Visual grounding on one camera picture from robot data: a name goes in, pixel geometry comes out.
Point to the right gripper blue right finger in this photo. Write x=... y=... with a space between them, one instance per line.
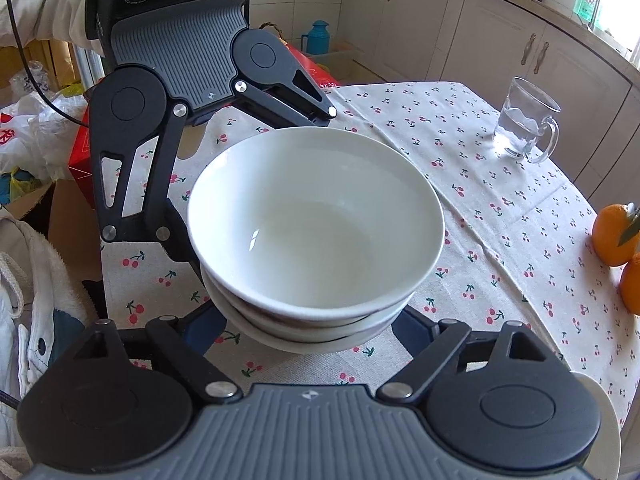
x=413 y=330

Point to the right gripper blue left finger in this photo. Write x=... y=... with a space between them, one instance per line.
x=202 y=326

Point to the white floral bowl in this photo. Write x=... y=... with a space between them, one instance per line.
x=315 y=223

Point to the stained white fruit-pattern plate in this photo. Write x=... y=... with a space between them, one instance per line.
x=603 y=461

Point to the white kitchen cabinets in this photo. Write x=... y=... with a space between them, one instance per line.
x=484 y=44

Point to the cherry-print tablecloth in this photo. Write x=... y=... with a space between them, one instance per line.
x=517 y=247

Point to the teal thermos jug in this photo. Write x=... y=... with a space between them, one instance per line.
x=317 y=40

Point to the red cardboard box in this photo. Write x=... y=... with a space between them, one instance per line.
x=79 y=163

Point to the bumpy orange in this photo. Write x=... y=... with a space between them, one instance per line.
x=629 y=286

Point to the orange with leaf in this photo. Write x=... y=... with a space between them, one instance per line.
x=608 y=228

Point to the glass mug with water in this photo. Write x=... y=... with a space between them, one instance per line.
x=527 y=127

